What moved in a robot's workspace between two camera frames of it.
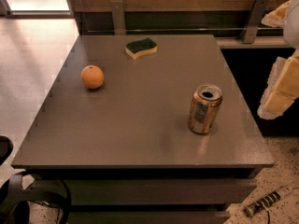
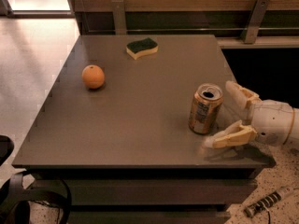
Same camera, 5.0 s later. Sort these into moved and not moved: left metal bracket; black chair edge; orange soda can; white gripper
Moved: white gripper
Not moved: orange soda can; black chair edge; left metal bracket
